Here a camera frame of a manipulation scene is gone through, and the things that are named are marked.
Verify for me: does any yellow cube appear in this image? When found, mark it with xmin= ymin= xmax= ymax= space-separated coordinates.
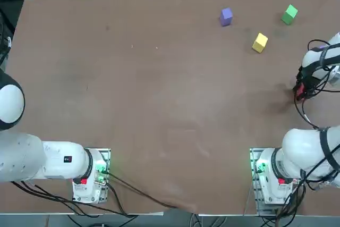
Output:
xmin=251 ymin=32 xmax=269 ymax=54

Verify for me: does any black cable across table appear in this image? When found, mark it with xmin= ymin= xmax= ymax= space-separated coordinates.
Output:
xmin=106 ymin=172 xmax=197 ymax=211

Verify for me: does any green cube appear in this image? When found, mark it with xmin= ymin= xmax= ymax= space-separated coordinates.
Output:
xmin=280 ymin=4 xmax=299 ymax=25

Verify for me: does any red cube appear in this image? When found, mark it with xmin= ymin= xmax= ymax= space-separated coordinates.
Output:
xmin=296 ymin=82 xmax=305 ymax=102

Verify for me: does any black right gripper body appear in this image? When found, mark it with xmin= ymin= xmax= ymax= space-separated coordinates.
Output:
xmin=296 ymin=64 xmax=319 ymax=99

